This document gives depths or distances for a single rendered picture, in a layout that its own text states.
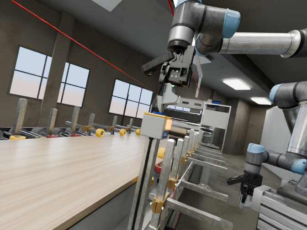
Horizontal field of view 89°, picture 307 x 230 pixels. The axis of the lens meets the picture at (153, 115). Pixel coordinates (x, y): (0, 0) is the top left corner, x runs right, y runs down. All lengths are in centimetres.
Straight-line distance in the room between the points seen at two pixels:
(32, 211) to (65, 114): 448
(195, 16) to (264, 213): 80
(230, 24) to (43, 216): 73
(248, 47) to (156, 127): 46
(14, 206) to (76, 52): 474
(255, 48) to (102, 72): 481
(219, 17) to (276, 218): 77
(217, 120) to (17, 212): 329
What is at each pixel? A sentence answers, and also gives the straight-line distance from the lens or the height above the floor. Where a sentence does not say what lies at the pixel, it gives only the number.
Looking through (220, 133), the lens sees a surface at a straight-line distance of 350.
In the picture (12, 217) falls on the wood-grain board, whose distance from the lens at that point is 57.
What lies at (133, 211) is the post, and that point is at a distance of 56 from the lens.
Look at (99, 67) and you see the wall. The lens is 525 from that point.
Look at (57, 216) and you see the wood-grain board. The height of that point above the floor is 90.
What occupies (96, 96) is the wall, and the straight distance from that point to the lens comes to 516.
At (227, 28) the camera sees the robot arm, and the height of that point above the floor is 151.
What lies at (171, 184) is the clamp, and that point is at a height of 85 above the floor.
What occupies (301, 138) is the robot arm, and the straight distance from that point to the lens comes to 105.
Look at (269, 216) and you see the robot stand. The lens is 90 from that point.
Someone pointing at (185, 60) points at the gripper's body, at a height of 139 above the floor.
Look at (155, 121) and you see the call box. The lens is 46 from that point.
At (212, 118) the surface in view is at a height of 144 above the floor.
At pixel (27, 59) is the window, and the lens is 494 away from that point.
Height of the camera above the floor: 121
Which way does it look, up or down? 1 degrees up
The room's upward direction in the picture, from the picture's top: 12 degrees clockwise
